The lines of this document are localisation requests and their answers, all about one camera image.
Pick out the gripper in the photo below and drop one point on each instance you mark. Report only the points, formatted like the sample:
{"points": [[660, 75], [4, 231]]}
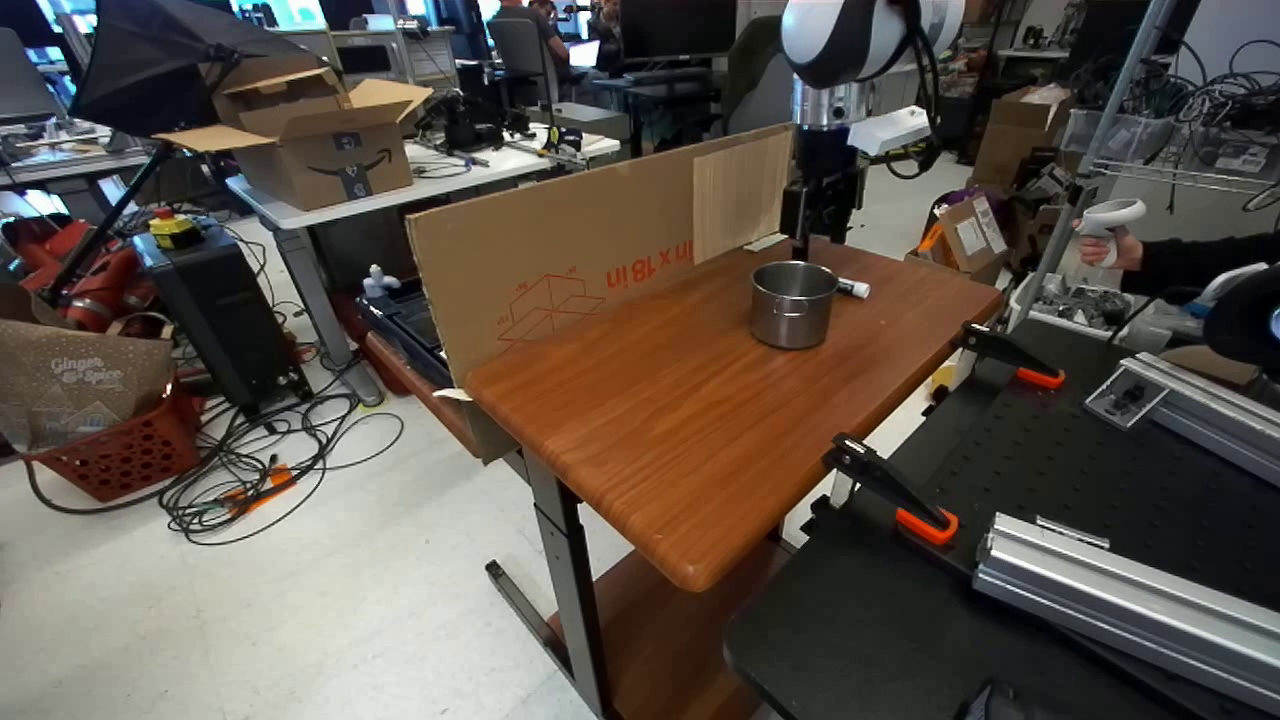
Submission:
{"points": [[832, 170]]}

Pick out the silver pot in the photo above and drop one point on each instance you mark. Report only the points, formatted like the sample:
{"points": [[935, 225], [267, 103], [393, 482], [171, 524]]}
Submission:
{"points": [[790, 318]]}

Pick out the hand controller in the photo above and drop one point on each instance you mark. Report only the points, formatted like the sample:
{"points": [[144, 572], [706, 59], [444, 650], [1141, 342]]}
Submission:
{"points": [[1112, 214]]}

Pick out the red machine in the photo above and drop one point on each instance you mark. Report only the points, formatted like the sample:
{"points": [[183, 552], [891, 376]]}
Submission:
{"points": [[95, 285]]}

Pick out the office chair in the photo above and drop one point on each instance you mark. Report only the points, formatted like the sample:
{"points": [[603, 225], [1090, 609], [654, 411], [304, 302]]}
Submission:
{"points": [[520, 55]]}

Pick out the person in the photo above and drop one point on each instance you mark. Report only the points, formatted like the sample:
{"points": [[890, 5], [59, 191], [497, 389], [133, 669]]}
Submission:
{"points": [[540, 25]]}

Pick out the cardboard box with label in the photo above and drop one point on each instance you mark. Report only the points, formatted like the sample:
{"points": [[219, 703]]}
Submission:
{"points": [[970, 235]]}

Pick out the white desk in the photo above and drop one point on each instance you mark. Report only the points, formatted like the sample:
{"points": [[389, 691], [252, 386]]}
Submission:
{"points": [[300, 220]]}

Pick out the black clamp with orange tip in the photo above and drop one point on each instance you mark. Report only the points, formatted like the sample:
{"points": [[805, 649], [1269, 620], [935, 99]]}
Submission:
{"points": [[890, 490], [1010, 355]]}

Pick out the brown paper bag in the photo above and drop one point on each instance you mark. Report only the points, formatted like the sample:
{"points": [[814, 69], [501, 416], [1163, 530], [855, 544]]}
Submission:
{"points": [[80, 385]]}

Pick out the aluminium rail with black switch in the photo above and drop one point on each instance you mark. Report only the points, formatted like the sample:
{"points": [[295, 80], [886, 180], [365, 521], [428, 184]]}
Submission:
{"points": [[1190, 405]]}

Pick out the person's hand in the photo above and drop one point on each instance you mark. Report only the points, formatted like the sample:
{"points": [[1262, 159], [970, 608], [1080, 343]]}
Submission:
{"points": [[1118, 252]]}

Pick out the yellow emergency stop button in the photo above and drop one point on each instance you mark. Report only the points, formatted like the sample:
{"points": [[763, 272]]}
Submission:
{"points": [[175, 230]]}

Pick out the red plastic basket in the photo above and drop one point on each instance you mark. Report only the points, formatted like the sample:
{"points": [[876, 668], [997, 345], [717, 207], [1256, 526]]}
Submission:
{"points": [[125, 450]]}

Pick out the small white bottle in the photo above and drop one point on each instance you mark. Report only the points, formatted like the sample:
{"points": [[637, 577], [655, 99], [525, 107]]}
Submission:
{"points": [[378, 282]]}

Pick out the white marker with black cap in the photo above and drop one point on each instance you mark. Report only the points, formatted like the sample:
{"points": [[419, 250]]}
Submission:
{"points": [[853, 288]]}

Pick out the black tray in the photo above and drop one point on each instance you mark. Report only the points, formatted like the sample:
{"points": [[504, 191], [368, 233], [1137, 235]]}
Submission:
{"points": [[410, 325]]}

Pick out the clear plastic bin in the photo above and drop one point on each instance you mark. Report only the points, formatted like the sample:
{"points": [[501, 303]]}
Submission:
{"points": [[1115, 135]]}

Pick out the black computer tower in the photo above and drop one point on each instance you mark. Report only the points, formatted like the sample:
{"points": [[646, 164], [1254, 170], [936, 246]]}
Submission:
{"points": [[225, 320]]}

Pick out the stack of cardboard boxes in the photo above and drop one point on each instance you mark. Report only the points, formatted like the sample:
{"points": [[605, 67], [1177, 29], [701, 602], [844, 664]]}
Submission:
{"points": [[1020, 135]]}

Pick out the black softbox on stand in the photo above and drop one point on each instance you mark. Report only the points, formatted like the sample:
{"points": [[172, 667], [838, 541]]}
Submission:
{"points": [[170, 60]]}

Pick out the open cardboard box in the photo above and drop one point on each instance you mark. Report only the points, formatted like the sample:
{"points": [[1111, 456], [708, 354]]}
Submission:
{"points": [[320, 150]]}

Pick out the metal pole stand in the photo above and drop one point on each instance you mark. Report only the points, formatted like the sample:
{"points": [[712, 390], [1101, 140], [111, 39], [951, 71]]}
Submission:
{"points": [[1095, 150]]}

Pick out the light wood board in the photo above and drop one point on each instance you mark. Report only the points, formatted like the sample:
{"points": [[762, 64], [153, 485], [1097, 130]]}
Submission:
{"points": [[740, 195]]}

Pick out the person's forearm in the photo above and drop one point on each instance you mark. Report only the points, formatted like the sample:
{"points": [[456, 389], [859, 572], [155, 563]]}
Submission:
{"points": [[1200, 258]]}

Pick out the monitor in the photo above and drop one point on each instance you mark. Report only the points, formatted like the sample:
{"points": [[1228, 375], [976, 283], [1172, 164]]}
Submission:
{"points": [[678, 28]]}

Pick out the large cardboard panel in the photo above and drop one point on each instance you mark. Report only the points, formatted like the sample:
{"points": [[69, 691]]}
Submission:
{"points": [[560, 250]]}

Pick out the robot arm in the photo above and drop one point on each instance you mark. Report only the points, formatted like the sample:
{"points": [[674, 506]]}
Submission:
{"points": [[850, 35]]}

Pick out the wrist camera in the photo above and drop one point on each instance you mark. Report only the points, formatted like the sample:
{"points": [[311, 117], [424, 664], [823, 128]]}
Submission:
{"points": [[793, 210]]}

